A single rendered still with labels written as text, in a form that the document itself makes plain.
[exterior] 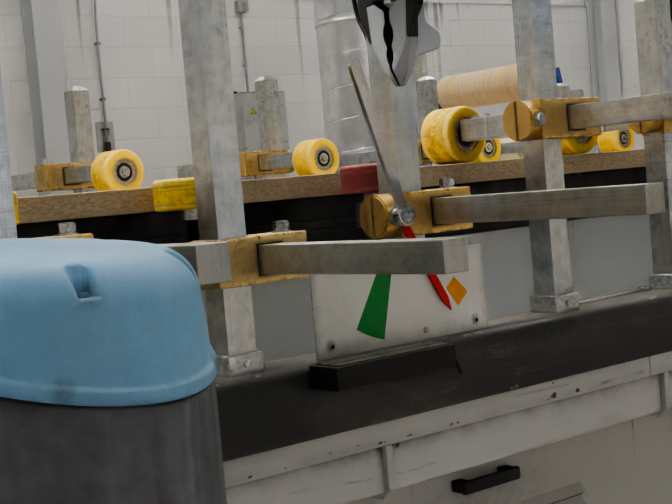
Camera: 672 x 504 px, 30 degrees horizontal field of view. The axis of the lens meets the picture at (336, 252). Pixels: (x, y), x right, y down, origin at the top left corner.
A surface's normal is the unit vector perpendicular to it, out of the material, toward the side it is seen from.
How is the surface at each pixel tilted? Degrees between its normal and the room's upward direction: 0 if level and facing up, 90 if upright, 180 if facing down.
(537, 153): 90
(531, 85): 90
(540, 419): 90
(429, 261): 90
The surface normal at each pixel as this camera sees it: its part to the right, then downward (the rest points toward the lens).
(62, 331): 0.44, -0.07
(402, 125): 0.63, -0.01
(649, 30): -0.77, 0.10
